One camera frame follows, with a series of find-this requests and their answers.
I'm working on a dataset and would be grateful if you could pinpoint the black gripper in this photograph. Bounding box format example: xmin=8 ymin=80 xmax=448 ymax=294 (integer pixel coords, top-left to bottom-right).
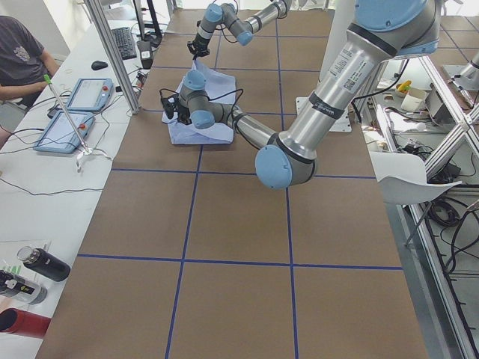
xmin=187 ymin=37 xmax=210 ymax=60
xmin=160 ymin=95 xmax=192 ymax=125

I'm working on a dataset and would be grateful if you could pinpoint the light blue striped shirt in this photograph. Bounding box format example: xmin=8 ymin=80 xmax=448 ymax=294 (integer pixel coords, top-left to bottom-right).
xmin=162 ymin=60 xmax=237 ymax=145

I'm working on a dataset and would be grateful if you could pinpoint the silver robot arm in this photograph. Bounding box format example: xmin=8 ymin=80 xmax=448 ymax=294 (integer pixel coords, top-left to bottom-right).
xmin=161 ymin=0 xmax=443 ymax=189
xmin=187 ymin=0 xmax=292 ymax=60

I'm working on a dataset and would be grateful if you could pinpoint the black keyboard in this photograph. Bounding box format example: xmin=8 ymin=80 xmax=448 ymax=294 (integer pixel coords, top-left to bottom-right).
xmin=112 ymin=27 xmax=137 ymax=60

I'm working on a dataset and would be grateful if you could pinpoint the blue teach pendant far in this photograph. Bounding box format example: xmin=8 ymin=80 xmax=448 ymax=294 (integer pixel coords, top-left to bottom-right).
xmin=66 ymin=78 xmax=115 ymax=112

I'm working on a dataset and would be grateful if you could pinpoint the blue teach pendant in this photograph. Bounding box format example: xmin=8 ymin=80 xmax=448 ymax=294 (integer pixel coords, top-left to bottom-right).
xmin=66 ymin=78 xmax=115 ymax=112
xmin=34 ymin=111 xmax=95 ymax=154

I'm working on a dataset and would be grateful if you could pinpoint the black computer mouse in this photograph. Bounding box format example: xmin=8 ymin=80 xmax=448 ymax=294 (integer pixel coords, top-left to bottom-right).
xmin=91 ymin=61 xmax=108 ymax=71

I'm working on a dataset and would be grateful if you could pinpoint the blue teach pendant near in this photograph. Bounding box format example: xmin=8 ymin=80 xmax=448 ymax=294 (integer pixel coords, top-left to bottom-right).
xmin=34 ymin=111 xmax=95 ymax=154

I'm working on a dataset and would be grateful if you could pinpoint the metal rod with green tip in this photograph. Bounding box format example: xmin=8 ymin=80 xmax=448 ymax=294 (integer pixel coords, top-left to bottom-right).
xmin=43 ymin=74 xmax=93 ymax=155

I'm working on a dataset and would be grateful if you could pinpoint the seated person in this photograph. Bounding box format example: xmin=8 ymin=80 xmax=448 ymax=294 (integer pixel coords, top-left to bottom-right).
xmin=0 ymin=15 xmax=61 ymax=150

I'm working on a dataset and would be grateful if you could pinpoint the black water bottle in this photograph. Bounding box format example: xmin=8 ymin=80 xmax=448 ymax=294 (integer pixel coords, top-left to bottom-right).
xmin=17 ymin=246 xmax=70 ymax=282

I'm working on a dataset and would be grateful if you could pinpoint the white curved sheet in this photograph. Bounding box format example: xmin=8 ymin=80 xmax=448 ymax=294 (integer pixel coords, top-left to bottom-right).
xmin=370 ymin=152 xmax=462 ymax=205

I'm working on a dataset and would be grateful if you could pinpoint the grey labelled bottle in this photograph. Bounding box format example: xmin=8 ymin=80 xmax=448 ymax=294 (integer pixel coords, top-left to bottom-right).
xmin=1 ymin=270 xmax=48 ymax=304

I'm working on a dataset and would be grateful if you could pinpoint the red cylinder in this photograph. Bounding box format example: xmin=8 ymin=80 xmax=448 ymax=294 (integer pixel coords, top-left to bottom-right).
xmin=1 ymin=308 xmax=51 ymax=339

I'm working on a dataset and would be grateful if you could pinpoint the aluminium frame post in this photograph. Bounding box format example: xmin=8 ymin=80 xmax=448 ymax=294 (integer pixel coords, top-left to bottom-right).
xmin=85 ymin=0 xmax=140 ymax=114

